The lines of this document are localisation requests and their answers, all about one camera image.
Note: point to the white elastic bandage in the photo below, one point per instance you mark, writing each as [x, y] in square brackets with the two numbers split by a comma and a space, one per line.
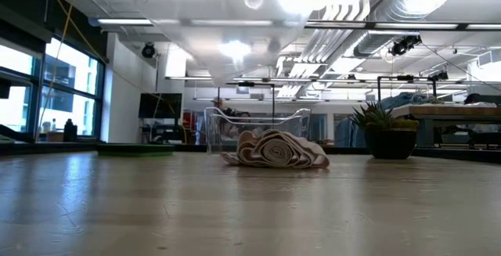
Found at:
[274, 150]

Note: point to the clear plastic bag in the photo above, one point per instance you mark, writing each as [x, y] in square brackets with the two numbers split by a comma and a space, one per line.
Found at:
[227, 13]

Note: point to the person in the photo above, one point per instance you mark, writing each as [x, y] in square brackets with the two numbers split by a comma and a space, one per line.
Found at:
[473, 98]
[221, 105]

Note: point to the black metal stand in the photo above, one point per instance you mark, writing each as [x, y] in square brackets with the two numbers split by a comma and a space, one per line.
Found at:
[405, 78]
[246, 84]

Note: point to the clear plastic bin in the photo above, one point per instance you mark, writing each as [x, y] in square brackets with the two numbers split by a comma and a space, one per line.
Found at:
[219, 130]

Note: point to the red cabinet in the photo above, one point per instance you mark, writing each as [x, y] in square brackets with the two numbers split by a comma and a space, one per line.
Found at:
[190, 121]

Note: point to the black ceiling spotlight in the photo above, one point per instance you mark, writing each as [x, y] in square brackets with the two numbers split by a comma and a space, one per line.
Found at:
[148, 50]
[274, 45]

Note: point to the black monitor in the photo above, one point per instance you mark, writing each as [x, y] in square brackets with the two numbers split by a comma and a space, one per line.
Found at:
[160, 105]

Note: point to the green container lid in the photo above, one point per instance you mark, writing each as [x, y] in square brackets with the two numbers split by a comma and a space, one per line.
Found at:
[135, 150]

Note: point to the potted succulent plant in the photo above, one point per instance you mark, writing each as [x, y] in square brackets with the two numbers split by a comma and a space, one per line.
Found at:
[391, 142]

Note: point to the ceiling light strip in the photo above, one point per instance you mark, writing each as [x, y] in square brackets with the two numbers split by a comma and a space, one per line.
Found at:
[125, 21]

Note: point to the black track light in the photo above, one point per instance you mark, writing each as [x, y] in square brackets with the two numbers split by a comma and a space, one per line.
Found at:
[405, 45]

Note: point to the large window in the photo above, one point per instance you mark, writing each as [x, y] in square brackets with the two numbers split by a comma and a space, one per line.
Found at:
[70, 68]

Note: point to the wooden workbench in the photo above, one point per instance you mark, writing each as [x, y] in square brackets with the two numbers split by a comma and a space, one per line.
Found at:
[450, 111]

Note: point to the silver ventilation duct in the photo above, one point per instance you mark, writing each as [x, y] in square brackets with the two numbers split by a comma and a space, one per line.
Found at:
[391, 13]

